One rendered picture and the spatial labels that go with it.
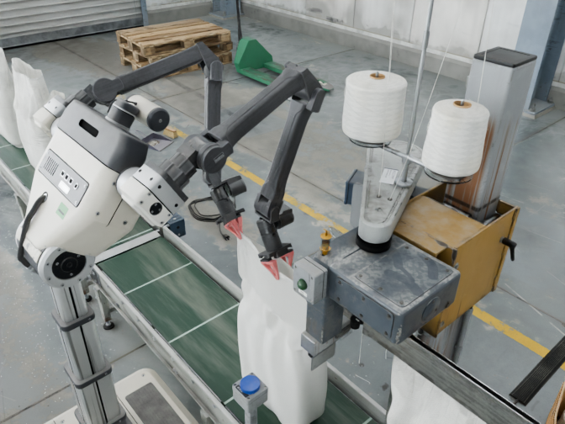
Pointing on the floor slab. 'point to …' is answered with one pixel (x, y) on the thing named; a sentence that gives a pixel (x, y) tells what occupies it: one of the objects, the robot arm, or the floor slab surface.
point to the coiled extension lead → (205, 215)
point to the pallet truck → (259, 59)
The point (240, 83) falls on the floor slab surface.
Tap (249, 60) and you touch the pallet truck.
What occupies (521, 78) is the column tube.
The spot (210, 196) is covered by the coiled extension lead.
